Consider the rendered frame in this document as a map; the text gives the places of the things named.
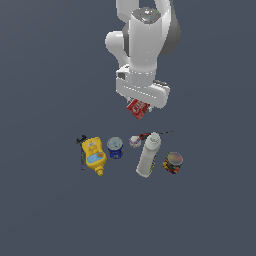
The red printed box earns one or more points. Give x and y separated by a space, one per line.
137 108

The black clamp tool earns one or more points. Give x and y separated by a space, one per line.
82 153

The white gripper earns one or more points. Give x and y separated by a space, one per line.
141 90

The yellow mustard bottle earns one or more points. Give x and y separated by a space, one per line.
94 154

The small white purple cup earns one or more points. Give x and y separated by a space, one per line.
135 142

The white bleach bottle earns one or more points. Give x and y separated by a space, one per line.
148 155

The colourful candy jar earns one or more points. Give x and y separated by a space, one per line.
173 162

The blue round can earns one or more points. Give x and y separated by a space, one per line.
115 148

